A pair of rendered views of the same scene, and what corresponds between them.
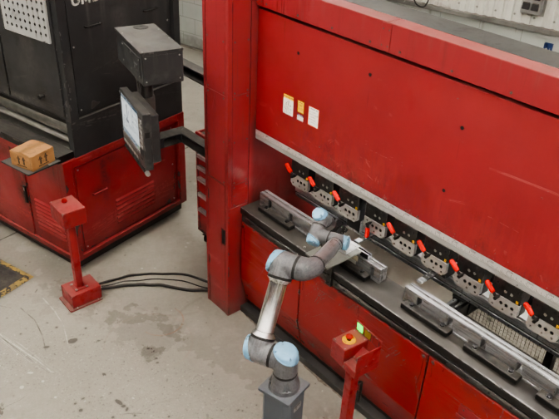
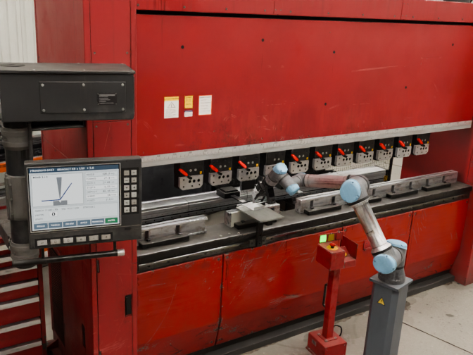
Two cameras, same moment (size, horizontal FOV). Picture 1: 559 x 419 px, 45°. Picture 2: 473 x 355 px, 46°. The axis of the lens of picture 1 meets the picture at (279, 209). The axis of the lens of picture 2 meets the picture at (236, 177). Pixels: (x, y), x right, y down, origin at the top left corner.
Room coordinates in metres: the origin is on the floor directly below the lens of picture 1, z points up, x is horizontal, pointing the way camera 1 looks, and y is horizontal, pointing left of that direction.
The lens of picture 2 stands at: (2.75, 2.92, 2.22)
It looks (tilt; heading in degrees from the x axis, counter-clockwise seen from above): 17 degrees down; 278
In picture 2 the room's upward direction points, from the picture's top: 3 degrees clockwise
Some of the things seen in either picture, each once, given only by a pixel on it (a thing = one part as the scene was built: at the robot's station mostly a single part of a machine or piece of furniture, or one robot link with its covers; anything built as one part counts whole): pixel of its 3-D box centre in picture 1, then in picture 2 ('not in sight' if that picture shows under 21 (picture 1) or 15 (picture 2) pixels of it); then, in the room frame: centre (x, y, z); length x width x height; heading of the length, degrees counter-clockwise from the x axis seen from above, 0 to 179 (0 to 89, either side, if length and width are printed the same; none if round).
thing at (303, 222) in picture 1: (288, 213); (167, 230); (3.56, -0.06, 0.92); 0.50 x 0.06 x 0.10; 42
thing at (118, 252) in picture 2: (136, 155); (70, 251); (3.71, 0.91, 1.20); 0.45 x 0.03 x 0.08; 29
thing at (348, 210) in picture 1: (353, 203); (245, 165); (3.16, -0.41, 1.26); 0.15 x 0.09 x 0.17; 42
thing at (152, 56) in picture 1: (151, 105); (70, 169); (3.75, 0.80, 1.53); 0.51 x 0.25 x 0.85; 29
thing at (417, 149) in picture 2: not in sight; (418, 142); (1.97, -1.47, 1.26); 0.15 x 0.09 x 0.17; 42
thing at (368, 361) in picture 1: (355, 348); (336, 250); (2.55, -0.43, 0.75); 0.20 x 0.16 x 0.18; 36
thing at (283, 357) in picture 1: (284, 359); (395, 252); (2.26, -0.06, 0.94); 0.13 x 0.12 x 0.14; 66
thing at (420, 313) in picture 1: (426, 317); (322, 208); (2.66, -0.78, 0.89); 0.30 x 0.05 x 0.03; 42
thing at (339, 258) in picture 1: (333, 253); (260, 212); (3.05, -0.31, 1.00); 0.26 x 0.18 x 0.01; 132
